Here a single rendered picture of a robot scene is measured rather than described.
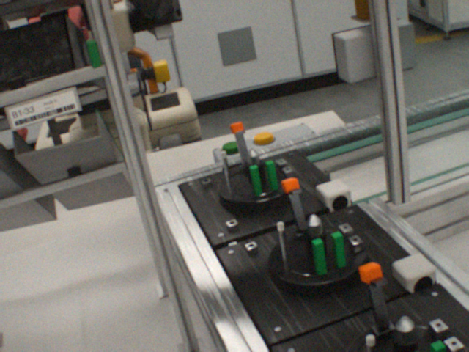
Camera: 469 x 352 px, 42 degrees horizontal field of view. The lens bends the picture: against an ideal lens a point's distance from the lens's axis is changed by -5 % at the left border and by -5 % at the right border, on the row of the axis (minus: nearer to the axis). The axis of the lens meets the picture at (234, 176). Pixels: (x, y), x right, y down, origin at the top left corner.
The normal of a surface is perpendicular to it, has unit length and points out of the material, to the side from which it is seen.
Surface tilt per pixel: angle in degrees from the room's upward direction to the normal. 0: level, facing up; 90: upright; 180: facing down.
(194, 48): 90
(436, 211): 90
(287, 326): 0
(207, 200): 0
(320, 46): 90
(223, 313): 0
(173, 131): 90
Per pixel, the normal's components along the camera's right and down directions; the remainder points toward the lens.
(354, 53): 0.29, 0.38
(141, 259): -0.18, -0.88
